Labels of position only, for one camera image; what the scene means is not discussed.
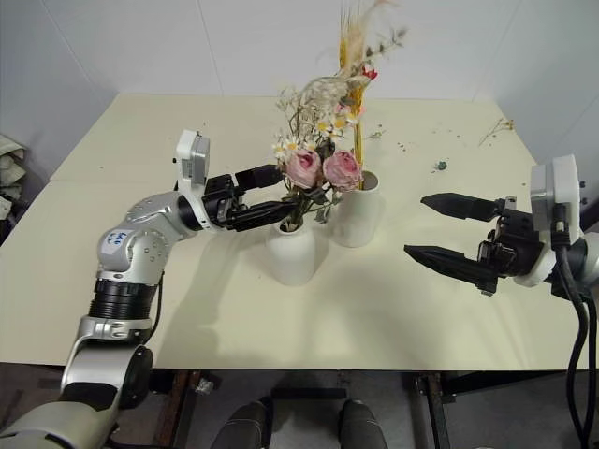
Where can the loose dried flower sprig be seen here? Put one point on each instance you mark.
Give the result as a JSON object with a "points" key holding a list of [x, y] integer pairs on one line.
{"points": [[497, 128]]}

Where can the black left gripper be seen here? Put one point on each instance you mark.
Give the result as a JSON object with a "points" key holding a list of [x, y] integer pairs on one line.
{"points": [[220, 201]]}

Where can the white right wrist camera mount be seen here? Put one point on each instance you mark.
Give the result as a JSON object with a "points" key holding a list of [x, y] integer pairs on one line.
{"points": [[566, 178]]}

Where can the pink rose daisy bouquet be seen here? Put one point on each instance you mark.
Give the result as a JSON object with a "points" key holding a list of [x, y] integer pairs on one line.
{"points": [[304, 166]]}

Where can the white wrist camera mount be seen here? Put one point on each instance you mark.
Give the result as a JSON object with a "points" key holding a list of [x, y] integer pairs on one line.
{"points": [[187, 149], [566, 178]]}

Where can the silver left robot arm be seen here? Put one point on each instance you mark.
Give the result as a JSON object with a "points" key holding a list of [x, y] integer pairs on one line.
{"points": [[140, 234]]}

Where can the black metal table leg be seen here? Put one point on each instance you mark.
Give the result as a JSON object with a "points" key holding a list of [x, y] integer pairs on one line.
{"points": [[433, 411]]}

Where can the rusty metal table leg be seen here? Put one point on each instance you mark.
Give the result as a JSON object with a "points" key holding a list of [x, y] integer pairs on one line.
{"points": [[180, 407]]}

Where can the tall cylindrical white vase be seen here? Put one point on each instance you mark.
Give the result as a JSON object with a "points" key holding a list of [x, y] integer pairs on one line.
{"points": [[358, 217]]}

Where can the small green plant scrap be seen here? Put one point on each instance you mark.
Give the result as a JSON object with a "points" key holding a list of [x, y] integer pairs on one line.
{"points": [[441, 164]]}

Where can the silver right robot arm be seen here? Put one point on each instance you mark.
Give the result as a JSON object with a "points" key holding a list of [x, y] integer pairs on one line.
{"points": [[590, 262]]}

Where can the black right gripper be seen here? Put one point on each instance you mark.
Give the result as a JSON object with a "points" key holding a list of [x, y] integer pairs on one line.
{"points": [[515, 238]]}

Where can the crumpled grey cloth pile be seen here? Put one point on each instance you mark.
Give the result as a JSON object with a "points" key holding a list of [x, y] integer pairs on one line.
{"points": [[10, 173]]}

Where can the small dried leaf scrap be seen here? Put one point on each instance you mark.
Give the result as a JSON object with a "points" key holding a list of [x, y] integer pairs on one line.
{"points": [[375, 134]]}

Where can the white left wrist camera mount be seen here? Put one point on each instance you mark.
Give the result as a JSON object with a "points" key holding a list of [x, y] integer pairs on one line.
{"points": [[187, 149]]}

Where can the yellow wheat pampas bouquet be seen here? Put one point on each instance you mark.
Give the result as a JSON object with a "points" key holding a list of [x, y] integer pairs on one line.
{"points": [[352, 51]]}

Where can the dark rounded shape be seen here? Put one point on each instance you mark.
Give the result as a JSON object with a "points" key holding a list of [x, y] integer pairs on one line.
{"points": [[245, 425], [362, 425]]}

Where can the short rounded white vase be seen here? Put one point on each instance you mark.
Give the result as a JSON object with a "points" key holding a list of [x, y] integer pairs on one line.
{"points": [[291, 257]]}

